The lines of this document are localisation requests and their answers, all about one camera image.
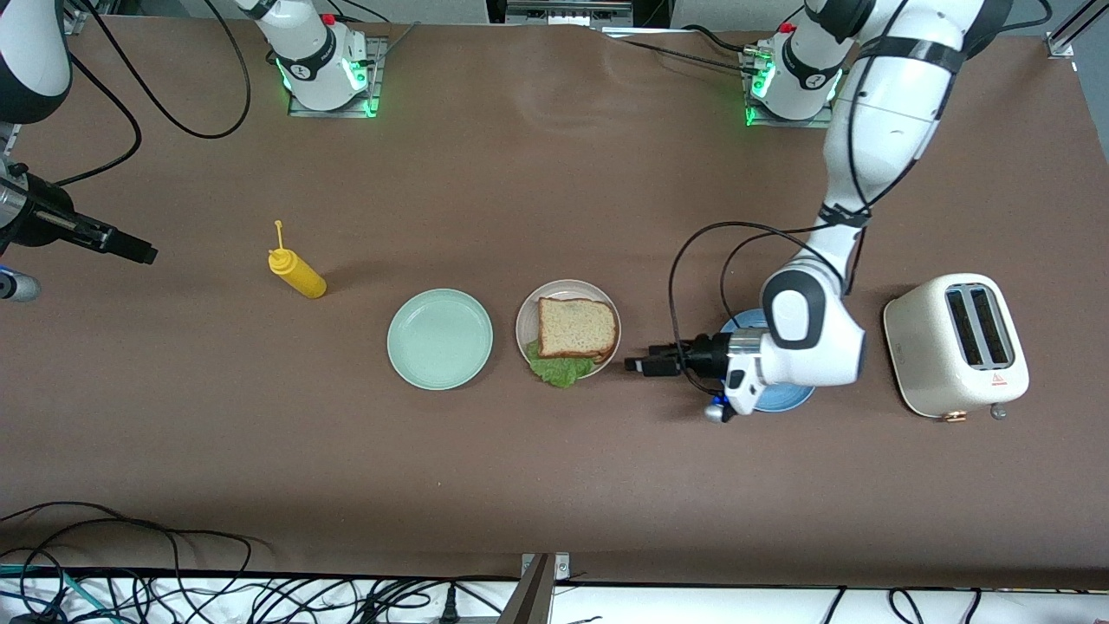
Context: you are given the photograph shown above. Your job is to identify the brown bread slice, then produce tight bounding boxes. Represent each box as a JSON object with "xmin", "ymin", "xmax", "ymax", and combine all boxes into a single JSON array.
[{"xmin": 536, "ymin": 296, "xmax": 619, "ymax": 361}]

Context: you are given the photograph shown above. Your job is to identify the green lettuce leaf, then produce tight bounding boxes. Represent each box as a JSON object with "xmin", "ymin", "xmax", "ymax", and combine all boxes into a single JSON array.
[{"xmin": 524, "ymin": 340, "xmax": 598, "ymax": 389}]

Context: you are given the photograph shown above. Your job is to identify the yellow squeeze bottle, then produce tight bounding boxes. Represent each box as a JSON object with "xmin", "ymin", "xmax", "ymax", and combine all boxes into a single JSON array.
[{"xmin": 268, "ymin": 220, "xmax": 328, "ymax": 300}]

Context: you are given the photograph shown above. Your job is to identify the blue plate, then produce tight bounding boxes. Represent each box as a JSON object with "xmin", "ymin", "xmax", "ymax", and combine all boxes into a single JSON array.
[{"xmin": 718, "ymin": 309, "xmax": 818, "ymax": 413}]

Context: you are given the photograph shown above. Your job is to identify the beige plate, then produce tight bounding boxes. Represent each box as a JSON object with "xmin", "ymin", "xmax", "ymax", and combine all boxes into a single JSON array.
[{"xmin": 515, "ymin": 278, "xmax": 623, "ymax": 380}]

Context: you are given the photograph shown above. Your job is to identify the mint green plate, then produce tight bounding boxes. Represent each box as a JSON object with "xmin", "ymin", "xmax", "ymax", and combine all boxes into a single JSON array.
[{"xmin": 386, "ymin": 288, "xmax": 495, "ymax": 392}]

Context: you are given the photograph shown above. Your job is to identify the cream white toaster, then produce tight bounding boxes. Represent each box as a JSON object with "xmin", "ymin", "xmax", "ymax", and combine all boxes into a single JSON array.
[{"xmin": 883, "ymin": 273, "xmax": 1031, "ymax": 424}]

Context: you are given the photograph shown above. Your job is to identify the black metal equipment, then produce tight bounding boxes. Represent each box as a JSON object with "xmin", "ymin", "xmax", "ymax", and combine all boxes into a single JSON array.
[{"xmin": 485, "ymin": 0, "xmax": 672, "ymax": 32}]

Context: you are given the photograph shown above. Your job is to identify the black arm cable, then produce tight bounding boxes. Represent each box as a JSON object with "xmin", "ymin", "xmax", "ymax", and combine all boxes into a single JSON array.
[
  {"xmin": 667, "ymin": 221, "xmax": 863, "ymax": 401},
  {"xmin": 82, "ymin": 0, "xmax": 254, "ymax": 140},
  {"xmin": 52, "ymin": 54, "xmax": 143, "ymax": 188}
]

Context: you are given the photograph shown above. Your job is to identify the metal stand post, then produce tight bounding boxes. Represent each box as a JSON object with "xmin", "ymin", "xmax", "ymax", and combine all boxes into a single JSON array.
[{"xmin": 496, "ymin": 552, "xmax": 573, "ymax": 624}]

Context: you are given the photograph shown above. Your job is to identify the black looped cable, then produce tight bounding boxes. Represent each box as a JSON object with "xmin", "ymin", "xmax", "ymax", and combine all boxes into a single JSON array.
[{"xmin": 0, "ymin": 500, "xmax": 254, "ymax": 575}]

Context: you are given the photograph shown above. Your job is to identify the black braided cable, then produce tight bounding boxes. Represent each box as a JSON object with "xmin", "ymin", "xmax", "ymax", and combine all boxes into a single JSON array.
[{"xmin": 605, "ymin": 33, "xmax": 751, "ymax": 75}]

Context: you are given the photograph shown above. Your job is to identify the black base cable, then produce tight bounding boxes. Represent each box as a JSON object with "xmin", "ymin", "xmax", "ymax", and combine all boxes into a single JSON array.
[{"xmin": 680, "ymin": 24, "xmax": 763, "ymax": 55}]

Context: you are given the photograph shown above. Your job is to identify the teal cable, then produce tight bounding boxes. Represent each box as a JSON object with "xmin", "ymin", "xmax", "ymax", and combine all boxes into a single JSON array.
[{"xmin": 0, "ymin": 563, "xmax": 98, "ymax": 624}]

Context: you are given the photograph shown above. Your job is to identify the aluminium frame profile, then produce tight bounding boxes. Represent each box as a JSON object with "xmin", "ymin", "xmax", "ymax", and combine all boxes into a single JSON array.
[{"xmin": 1044, "ymin": 0, "xmax": 1109, "ymax": 60}]

